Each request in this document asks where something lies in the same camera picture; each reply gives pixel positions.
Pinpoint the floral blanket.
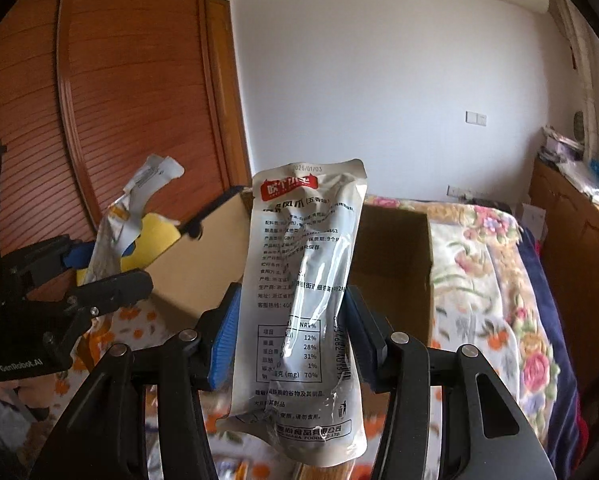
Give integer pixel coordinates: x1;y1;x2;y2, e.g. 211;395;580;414
362;194;567;463

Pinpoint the cardboard box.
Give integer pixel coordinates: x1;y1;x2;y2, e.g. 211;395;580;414
147;192;434;366

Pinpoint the dark blue blanket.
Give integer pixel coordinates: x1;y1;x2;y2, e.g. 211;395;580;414
517;225;583;461

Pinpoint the white paper sheet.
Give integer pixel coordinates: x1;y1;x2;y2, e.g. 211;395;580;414
521;202;548;255

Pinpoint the white snack packet red label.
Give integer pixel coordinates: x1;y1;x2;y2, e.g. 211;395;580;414
214;158;370;462

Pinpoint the white and yellow snack packet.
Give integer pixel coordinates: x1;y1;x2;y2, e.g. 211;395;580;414
86;154;185;286

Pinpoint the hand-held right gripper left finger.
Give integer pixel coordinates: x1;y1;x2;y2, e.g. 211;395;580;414
30;282;243;480

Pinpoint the patterned curtain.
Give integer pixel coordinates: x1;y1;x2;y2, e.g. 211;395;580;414
552;0;599;161

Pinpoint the wooden cabinet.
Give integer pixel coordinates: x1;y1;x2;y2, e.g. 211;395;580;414
528;155;599;411

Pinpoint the wooden louvered wardrobe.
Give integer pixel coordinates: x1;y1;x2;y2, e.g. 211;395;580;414
0;0;254;321

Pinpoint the orange snack packet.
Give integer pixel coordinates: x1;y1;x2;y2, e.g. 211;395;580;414
214;452;365;480

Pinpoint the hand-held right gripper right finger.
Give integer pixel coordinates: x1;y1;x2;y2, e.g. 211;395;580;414
342;285;560;480

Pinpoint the pile of clutter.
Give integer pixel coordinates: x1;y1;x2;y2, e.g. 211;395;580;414
538;125;586;173

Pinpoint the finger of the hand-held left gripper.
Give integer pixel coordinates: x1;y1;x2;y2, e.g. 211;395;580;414
2;236;96;292
44;269;154;357

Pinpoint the orange print bedsheet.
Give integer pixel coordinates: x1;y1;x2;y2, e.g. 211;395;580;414
0;295;290;480

